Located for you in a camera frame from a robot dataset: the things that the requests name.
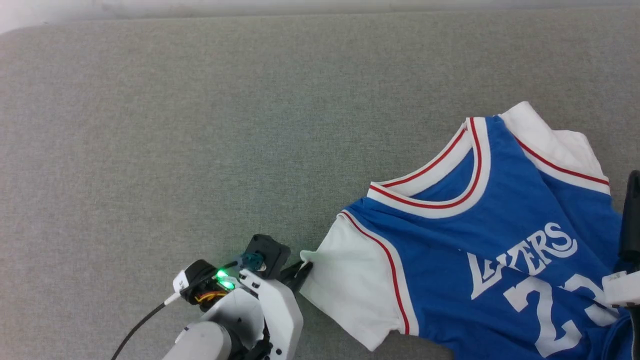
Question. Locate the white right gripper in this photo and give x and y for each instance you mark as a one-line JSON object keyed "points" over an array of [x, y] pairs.
{"points": [[624, 290]]}

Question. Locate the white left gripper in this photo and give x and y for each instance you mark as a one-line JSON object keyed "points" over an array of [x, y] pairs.
{"points": [[280, 315]]}

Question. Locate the blue white basketball jersey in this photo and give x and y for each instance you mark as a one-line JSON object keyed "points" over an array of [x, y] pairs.
{"points": [[475, 240]]}

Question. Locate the grey fabric sofa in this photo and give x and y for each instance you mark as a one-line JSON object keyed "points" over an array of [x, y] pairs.
{"points": [[175, 150]]}

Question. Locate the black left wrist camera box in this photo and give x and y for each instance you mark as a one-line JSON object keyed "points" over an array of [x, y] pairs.
{"points": [[267, 252]]}

